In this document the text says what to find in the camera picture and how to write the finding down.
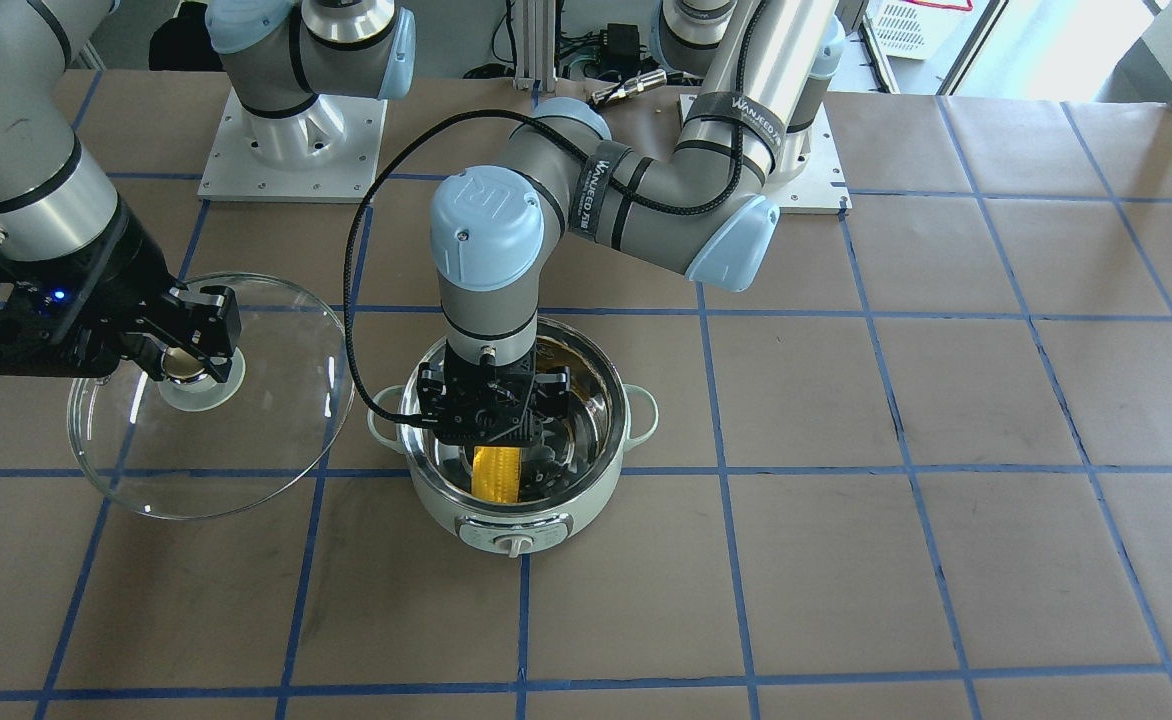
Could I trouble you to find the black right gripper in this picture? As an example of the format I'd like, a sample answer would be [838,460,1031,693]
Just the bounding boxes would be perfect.
[0,201,241,383]

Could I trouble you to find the black power adapter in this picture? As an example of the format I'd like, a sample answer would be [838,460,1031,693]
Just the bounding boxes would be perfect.
[600,23,642,76]

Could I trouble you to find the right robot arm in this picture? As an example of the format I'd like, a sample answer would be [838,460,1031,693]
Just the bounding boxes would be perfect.
[0,1,416,389]

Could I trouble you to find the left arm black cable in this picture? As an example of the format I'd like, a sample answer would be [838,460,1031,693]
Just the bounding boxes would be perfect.
[343,0,777,429]

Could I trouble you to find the white electric cooking pot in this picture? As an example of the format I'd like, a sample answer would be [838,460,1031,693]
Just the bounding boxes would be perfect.
[377,318,660,557]

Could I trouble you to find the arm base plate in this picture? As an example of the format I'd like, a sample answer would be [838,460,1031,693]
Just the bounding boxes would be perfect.
[197,94,388,204]
[679,91,852,216]

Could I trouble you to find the glass pot lid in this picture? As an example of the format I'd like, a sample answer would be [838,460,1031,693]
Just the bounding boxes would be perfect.
[68,272,354,519]

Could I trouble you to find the yellow corn cob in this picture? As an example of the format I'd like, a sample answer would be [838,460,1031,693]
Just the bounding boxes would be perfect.
[470,446,522,503]

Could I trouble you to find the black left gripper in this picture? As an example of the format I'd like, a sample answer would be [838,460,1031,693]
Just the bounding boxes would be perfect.
[418,345,571,448]

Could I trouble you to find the white perforated box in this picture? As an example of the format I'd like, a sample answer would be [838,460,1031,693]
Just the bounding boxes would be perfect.
[871,1,974,61]

